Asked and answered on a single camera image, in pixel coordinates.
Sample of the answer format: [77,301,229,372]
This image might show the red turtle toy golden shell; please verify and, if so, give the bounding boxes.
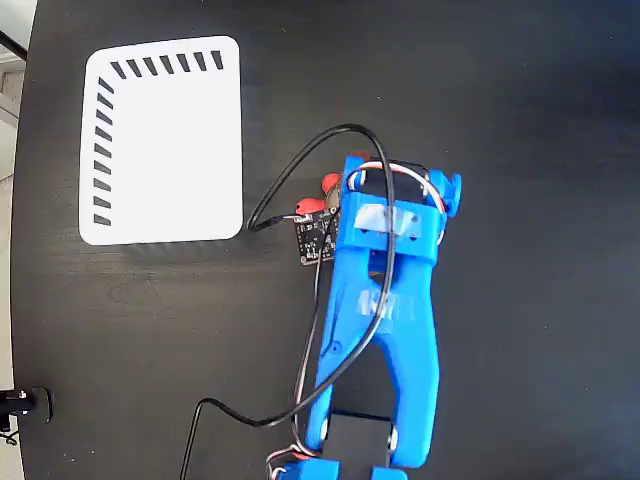
[294,171,347,227]

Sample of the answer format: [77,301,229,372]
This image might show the black camera circuit board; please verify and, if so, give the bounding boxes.
[293,210,342,268]

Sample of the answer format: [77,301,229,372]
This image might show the black slanted bar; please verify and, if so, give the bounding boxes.
[0,28,29,62]

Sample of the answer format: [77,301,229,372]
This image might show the black table clamp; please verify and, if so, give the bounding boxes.
[0,386,54,447]

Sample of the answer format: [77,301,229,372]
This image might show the black camera cable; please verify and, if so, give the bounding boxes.
[178,123,400,480]

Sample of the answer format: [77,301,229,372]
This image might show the white slotted tray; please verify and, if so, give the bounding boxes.
[78,35,245,247]

